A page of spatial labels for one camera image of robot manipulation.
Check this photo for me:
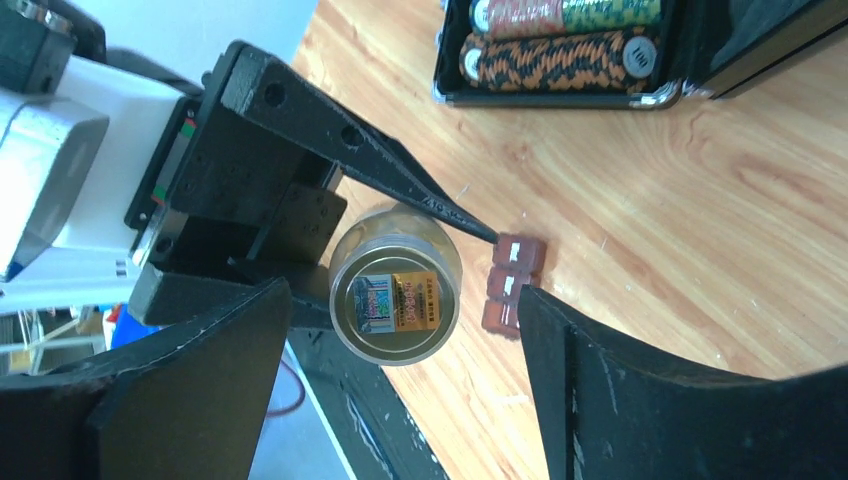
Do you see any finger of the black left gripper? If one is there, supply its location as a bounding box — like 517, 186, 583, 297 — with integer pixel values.
129, 258, 332, 330
221, 40, 497, 244

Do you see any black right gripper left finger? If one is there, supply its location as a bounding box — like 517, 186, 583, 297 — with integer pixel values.
1, 280, 292, 479

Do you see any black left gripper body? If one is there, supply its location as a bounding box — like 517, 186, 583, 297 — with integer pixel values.
124, 39, 349, 326

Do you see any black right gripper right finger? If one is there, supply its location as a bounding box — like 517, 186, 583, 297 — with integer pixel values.
517, 286, 847, 479

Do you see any brown pill organizer strip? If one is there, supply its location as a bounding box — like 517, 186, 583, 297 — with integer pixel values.
481, 233, 547, 340

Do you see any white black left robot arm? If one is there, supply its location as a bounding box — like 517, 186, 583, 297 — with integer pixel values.
1, 1, 497, 326

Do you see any blue storage bin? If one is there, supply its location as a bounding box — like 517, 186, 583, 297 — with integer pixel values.
107, 304, 161, 349

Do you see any black poker chip case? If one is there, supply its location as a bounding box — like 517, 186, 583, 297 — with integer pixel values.
433, 0, 847, 110

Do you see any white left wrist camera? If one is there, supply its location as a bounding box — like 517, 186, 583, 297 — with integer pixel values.
1, 56, 181, 313

